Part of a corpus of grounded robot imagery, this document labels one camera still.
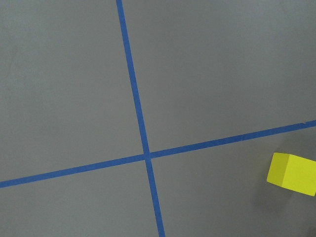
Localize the yellow block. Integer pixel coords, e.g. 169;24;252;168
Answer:
267;153;316;197

